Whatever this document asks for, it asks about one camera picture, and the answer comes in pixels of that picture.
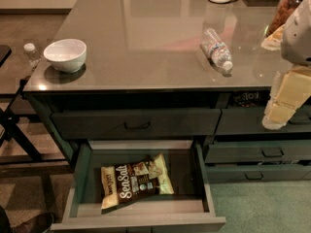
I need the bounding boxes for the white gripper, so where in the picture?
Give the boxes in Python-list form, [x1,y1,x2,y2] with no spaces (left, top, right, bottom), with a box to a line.
[261,65,311,130]

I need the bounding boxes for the brown sea salt chip bag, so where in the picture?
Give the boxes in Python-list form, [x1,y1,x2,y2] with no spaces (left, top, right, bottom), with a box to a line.
[101,153,174,210]

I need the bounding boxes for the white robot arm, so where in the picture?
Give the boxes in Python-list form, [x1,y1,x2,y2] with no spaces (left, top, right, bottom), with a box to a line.
[261,0,311,130]

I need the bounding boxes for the dark snack bag in drawer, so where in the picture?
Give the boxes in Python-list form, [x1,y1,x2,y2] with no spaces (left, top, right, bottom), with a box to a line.
[231,90,269,108]

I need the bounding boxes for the grey counter cabinet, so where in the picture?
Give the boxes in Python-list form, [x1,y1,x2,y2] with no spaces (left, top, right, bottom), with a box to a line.
[22,0,311,233]

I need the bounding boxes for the open grey middle drawer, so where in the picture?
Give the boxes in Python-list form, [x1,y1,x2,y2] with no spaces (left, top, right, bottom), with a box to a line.
[52,141,225,233]

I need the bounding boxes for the grey top left drawer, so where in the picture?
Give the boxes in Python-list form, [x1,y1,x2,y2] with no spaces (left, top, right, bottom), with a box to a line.
[51,108,221,140]

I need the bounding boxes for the clear plastic water bottle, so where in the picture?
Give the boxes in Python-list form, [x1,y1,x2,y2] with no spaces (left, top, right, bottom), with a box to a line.
[200,28,233,73]

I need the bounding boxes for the clear jar of nuts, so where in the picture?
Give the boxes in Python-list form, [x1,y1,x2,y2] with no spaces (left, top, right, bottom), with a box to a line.
[266,0,303,36]

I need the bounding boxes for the white ceramic bowl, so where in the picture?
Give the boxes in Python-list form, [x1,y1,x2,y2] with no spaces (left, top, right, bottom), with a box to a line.
[44,39,86,73]

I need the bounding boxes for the small bottle with white cap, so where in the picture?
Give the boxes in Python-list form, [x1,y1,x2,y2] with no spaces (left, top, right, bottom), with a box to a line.
[23,43,41,68]

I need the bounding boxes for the black folding table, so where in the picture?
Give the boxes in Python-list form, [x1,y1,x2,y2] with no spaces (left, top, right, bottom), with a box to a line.
[0,44,66,165]

